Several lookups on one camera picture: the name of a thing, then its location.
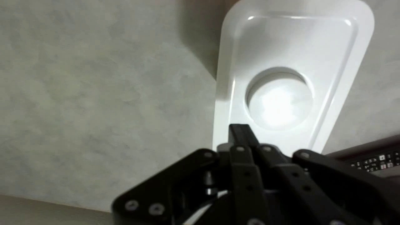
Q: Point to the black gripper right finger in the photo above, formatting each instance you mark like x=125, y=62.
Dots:
x=316, y=187

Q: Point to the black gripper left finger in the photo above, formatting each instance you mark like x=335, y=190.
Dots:
x=245, y=187

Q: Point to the white rectangular container lid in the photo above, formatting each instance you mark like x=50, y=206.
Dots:
x=291, y=41

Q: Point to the black remote control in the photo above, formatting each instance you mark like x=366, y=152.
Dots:
x=375, y=160

